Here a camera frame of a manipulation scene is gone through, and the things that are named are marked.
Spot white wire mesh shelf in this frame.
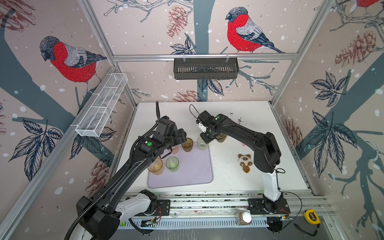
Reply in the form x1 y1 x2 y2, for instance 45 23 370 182
76 73 128 137

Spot yellow tape measure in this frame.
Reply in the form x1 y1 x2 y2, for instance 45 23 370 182
304 209 321 225

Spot yellow glass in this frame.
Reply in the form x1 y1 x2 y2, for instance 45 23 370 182
148 158 164 176

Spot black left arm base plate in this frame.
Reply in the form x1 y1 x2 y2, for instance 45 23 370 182
138 200 171 217

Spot small green glass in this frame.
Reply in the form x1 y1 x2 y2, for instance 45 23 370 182
166 157 180 172

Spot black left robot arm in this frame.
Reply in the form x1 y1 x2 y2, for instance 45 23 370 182
64 103 187 240

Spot pale green frosted glass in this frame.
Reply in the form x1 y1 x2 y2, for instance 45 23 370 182
197 137 209 151

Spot olive amber glass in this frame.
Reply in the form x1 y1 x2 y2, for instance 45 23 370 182
182 138 194 152

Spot lilac plastic tray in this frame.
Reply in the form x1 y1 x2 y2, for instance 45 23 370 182
148 143 213 189

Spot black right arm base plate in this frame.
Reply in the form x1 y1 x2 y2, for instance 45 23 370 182
247 198 291 215

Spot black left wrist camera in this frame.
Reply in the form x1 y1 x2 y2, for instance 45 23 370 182
156 116 177 137

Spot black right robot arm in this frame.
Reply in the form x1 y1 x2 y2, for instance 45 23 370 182
196 111 284 213

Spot pink glass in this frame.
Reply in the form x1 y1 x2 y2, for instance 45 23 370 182
172 146 179 155

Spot brown white bear toy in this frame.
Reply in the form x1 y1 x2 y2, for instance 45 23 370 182
238 154 253 173

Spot brown tall glass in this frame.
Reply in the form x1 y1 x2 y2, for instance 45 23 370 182
216 134 227 143

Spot black hanging wire basket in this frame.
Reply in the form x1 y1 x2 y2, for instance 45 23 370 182
174 58 239 80

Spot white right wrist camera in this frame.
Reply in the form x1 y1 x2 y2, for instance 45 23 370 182
196 116 208 133

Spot white lidded jar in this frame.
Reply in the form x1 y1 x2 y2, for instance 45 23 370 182
237 210 252 225

